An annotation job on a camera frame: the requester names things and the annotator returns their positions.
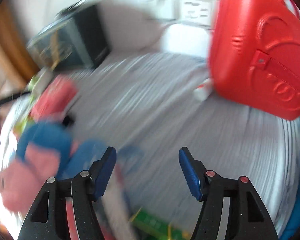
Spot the green carton box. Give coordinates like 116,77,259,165
129,208,191,239

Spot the pink pouch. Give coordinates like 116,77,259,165
30,75,78,122

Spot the red bear suitcase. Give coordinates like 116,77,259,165
209,0,300,120

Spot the black gift box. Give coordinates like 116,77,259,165
27,0,110,72

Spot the white wall socket panel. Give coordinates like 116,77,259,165
142,0,218,28

